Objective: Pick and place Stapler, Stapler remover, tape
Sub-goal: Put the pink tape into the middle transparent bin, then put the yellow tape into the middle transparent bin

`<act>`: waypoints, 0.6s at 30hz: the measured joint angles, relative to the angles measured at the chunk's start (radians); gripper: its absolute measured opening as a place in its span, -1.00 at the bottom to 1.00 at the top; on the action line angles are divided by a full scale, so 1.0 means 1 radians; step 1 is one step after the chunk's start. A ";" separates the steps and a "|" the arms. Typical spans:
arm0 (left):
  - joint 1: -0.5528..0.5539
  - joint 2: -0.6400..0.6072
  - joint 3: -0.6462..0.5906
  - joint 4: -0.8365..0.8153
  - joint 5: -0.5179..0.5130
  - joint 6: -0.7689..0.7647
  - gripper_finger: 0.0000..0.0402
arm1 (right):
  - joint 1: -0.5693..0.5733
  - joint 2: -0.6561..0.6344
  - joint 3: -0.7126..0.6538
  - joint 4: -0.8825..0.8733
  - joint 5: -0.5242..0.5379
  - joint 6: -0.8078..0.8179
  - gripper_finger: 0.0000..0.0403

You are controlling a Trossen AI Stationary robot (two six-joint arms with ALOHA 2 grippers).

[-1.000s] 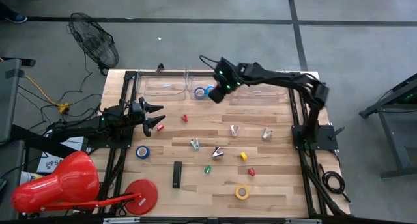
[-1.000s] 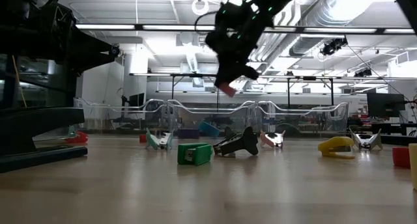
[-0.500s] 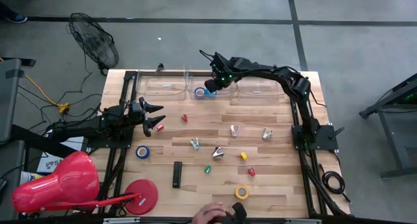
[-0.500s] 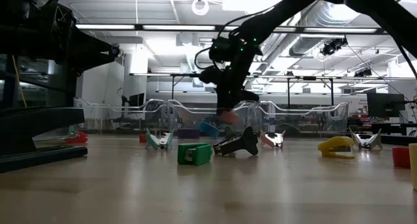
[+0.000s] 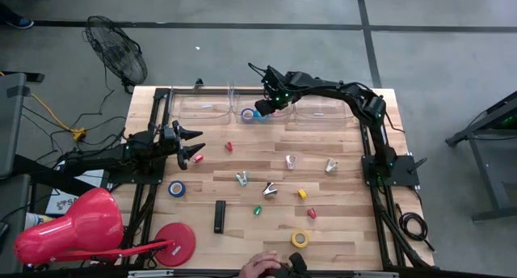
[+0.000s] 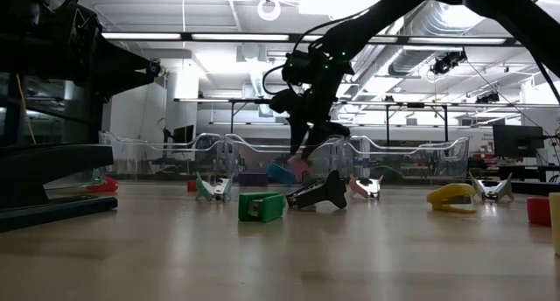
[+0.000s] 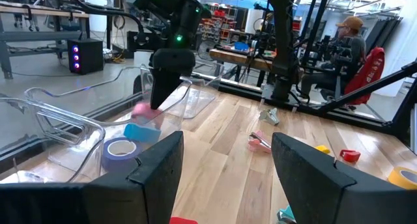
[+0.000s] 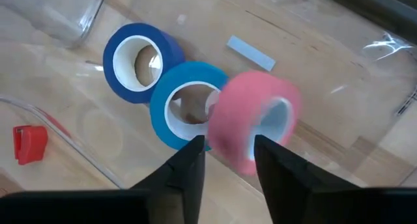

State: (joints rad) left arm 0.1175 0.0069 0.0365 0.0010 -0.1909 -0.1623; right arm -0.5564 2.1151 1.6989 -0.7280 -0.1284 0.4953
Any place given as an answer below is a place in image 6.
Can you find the black metal workbench frame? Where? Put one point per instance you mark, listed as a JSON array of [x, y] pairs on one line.
[[387, 117]]

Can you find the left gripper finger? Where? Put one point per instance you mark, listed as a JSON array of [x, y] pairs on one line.
[[127, 71]]

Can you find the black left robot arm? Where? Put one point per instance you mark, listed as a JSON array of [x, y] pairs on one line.
[[35, 43]]

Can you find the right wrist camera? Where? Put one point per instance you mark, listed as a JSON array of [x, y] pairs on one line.
[[297, 69]]

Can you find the ceiling camera rig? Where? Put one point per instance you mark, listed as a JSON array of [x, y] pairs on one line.
[[446, 64]]

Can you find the fluorescent ceiling light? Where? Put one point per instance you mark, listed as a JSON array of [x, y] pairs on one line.
[[240, 37], [140, 36], [455, 40]]

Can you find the green mini stapler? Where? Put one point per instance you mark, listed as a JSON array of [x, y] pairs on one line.
[[267, 207]]

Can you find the clear plastic bin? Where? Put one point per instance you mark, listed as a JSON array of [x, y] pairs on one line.
[[249, 161], [415, 161], [131, 161]]

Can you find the cluttered black desk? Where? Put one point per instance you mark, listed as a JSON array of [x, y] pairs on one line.
[[531, 187]]

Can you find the clear staple remover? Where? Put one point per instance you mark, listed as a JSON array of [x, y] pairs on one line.
[[503, 191]]

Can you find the teal staple remover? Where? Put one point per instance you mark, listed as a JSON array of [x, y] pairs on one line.
[[210, 191]]

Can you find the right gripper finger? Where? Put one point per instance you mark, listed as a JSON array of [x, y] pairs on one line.
[[321, 137], [297, 130]]

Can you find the black computer monitor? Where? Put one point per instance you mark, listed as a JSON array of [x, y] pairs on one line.
[[184, 135], [518, 141]]

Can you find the silver ventilation duct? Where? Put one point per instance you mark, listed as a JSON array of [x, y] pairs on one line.
[[415, 51]]

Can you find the pink tape roll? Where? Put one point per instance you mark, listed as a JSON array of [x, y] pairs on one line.
[[299, 167]]

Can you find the long black stapler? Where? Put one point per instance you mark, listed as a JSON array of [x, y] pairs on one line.
[[52, 161]]

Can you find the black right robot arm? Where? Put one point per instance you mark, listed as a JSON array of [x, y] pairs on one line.
[[394, 12]]

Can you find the yellow mini stapler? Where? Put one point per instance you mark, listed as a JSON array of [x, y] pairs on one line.
[[450, 191]]

